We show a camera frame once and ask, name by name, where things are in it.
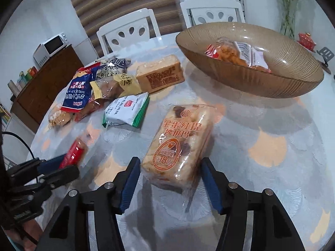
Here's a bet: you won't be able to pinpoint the white chair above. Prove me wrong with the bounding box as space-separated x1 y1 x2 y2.
96 8 161 58
180 0 246 29

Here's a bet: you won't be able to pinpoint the brown toast bread packet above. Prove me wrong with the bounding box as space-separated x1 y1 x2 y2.
135 55 185 93

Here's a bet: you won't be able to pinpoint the large orange print cake packet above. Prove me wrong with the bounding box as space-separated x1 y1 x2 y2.
140 104 219 212

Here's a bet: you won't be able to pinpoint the dark print clear packet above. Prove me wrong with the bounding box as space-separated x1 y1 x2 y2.
95 57 133 84

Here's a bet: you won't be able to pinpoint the red lidded teacup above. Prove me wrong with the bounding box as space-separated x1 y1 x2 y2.
298 32 317 48

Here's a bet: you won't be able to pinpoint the round brown coaster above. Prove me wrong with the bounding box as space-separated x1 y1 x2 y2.
318 60 331 74

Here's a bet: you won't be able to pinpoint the round woven gold plate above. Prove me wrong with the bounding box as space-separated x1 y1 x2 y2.
175 22 325 99

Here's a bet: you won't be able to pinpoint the colourful books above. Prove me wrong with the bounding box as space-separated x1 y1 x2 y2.
0 103 12 134

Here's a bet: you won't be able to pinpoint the white microwave oven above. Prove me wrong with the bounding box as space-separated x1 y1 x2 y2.
33 32 72 68

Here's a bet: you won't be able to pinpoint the orange snack packet red label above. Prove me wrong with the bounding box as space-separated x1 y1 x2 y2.
205 38 248 67

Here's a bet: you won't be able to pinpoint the orange brown snack packet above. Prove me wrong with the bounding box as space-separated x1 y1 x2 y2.
75 97 105 122

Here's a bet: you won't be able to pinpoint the black cable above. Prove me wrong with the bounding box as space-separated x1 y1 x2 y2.
0 132 35 161

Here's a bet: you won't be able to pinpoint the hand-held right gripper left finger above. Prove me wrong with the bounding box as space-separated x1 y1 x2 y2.
35 157 142 251

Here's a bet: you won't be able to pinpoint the striped brown window blind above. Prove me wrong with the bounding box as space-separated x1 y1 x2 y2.
64 0 184 55

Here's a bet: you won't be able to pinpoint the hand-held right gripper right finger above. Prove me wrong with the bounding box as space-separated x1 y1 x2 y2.
201 158 301 251

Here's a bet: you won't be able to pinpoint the green white snack packet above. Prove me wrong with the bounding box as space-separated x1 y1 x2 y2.
102 92 150 129

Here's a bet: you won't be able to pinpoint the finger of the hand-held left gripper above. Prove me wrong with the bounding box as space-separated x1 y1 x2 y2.
8 154 69 178
16 165 80 196

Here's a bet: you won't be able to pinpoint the clear cookie packet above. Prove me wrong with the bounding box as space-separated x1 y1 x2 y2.
48 104 74 128

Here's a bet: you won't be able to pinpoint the clear brown pastry packet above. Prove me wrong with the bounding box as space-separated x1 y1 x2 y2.
90 80 125 101

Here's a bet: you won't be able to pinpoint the blue red snack packet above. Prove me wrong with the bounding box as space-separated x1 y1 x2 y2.
61 68 101 113

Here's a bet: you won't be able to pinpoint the brown wooden cabinet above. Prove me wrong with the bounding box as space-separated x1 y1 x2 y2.
10 44 85 134

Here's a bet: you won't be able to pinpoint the yellow pastry packet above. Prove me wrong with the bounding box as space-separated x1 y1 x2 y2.
115 74 142 98

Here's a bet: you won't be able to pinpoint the grey jar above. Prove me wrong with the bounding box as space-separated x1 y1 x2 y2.
7 80 21 97

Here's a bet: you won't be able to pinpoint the grey phone stand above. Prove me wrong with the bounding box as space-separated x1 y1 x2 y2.
316 46 335 67

